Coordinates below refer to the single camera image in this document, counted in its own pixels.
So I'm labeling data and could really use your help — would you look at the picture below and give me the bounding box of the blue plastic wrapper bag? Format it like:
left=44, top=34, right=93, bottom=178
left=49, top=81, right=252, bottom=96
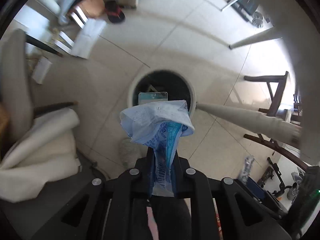
left=120, top=100, right=195, bottom=197

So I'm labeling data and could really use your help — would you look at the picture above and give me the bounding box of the left grey slipper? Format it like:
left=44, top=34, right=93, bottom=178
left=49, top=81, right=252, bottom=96
left=119, top=138, right=142, bottom=170

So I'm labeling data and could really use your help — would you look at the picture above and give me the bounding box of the white round trash bin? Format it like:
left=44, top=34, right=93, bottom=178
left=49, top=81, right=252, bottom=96
left=127, top=69, right=196, bottom=117

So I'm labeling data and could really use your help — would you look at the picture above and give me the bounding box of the white folded cushion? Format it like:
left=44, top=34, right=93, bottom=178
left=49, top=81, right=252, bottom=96
left=1, top=108, right=81, bottom=203

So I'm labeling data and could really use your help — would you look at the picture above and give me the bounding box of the white table leg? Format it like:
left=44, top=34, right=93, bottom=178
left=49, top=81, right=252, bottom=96
left=196, top=102, right=302, bottom=148

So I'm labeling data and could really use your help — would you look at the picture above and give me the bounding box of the dark wooden chair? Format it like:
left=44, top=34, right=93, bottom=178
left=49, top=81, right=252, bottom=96
left=244, top=72, right=309, bottom=171

